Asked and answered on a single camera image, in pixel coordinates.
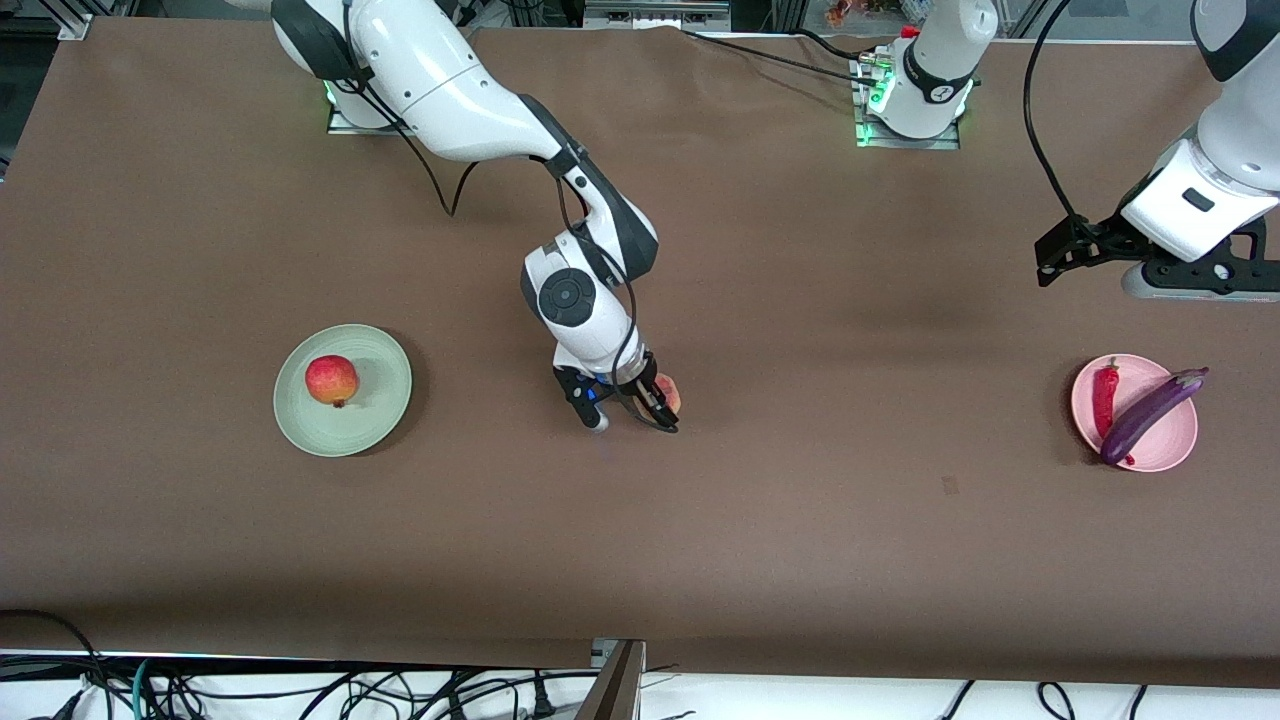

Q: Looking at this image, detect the red chili pepper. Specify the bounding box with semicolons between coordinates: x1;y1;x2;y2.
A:
1092;357;1136;468

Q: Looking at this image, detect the purple eggplant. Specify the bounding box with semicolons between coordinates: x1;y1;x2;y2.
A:
1100;366;1211;466

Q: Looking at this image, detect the red pomegranate fruit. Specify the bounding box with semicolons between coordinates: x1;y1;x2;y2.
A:
305;355;360;409

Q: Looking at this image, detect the pink round plate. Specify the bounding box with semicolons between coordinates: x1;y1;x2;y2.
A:
1070;353;1199;474

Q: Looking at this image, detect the green round plate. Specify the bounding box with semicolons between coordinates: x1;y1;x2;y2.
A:
273;323;414;459

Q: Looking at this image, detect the colourful background item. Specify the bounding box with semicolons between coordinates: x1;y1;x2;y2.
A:
825;0;901;29

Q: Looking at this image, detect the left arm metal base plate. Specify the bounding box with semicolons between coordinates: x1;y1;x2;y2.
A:
852;55;963;151

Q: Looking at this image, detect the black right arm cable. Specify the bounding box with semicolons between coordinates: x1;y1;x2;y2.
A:
330;0;683;433

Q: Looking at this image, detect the brown wooden post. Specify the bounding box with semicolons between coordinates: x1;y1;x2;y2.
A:
575;640;647;720

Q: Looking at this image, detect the black cable on table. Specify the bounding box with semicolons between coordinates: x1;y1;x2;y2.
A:
683;28;881;86

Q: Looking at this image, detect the tangled black floor cable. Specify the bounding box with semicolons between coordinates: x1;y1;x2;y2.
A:
160;665;601;720

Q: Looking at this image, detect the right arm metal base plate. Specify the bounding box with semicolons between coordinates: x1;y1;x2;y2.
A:
325;60;433;137

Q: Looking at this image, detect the metal rail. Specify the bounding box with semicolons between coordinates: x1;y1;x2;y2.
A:
583;0;733;31

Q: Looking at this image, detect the teal floor cable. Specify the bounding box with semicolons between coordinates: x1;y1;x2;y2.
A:
130;658;161;720

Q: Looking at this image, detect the black looped floor cable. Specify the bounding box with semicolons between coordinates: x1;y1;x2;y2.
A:
0;608;111;720

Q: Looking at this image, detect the aluminium frame profile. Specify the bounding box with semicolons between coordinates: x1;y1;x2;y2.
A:
58;0;141;41

